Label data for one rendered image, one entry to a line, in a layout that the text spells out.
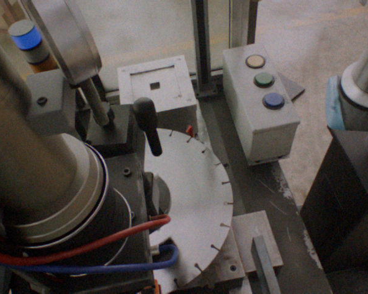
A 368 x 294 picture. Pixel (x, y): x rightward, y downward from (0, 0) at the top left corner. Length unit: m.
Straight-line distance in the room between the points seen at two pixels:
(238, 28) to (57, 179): 0.79
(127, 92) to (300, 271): 0.56
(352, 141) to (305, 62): 1.37
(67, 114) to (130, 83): 0.71
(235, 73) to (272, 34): 1.62
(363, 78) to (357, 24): 1.95
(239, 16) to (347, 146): 0.43
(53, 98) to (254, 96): 0.68
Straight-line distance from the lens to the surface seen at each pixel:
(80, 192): 0.20
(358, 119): 0.77
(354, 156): 0.94
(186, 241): 0.57
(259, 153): 0.83
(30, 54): 0.69
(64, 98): 0.16
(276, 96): 0.80
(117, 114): 0.33
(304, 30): 2.53
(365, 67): 0.69
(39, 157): 0.18
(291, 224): 0.81
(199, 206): 0.59
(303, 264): 0.79
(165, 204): 0.59
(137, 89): 0.86
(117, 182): 0.30
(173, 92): 0.83
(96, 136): 0.32
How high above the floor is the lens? 1.49
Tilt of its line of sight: 55 degrees down
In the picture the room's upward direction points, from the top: 10 degrees counter-clockwise
